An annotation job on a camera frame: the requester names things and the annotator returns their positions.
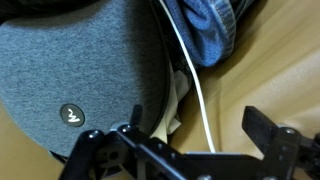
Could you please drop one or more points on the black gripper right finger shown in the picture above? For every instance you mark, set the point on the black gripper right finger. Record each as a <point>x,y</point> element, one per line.
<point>266,133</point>

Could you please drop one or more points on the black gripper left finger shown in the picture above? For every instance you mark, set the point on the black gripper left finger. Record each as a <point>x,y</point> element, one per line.
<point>156,150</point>

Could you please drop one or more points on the white crumpled paper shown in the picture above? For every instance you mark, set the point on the white crumpled paper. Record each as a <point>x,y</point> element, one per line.
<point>173,123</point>

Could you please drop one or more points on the grey fabric bag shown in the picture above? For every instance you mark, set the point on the grey fabric bag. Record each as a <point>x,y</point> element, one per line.
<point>83,66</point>

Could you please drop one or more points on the blue denim clothing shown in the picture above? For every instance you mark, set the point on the blue denim clothing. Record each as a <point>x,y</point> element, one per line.
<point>206,33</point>

